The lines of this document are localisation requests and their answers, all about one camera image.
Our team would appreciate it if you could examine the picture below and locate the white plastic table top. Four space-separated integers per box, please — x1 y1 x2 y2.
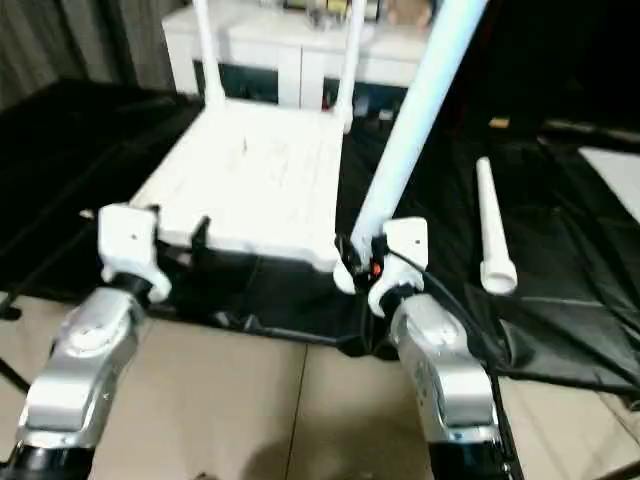
128 96 362 297

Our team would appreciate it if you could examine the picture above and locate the white plastic table leg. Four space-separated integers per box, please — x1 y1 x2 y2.
473 155 520 297
349 0 492 254
191 0 227 107
338 0 367 132

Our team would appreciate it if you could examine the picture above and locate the black work mat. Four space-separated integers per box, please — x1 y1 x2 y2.
0 77 640 396

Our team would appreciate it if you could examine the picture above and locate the white glass-door cabinet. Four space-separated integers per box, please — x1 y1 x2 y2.
162 0 434 112

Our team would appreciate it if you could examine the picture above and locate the grey pleated curtain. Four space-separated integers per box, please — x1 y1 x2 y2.
0 0 184 111

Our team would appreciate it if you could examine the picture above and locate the black stand leg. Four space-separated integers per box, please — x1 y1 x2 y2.
0 355 32 395

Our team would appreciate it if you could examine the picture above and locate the dark bag on cabinet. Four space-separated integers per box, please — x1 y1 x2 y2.
305 0 347 29

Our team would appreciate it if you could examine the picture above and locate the white flat panel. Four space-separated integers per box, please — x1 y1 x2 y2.
577 146 640 225

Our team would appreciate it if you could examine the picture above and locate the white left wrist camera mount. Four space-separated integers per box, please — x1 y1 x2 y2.
96 203 172 305

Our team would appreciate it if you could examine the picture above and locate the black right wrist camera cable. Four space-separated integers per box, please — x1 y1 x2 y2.
383 247 506 376

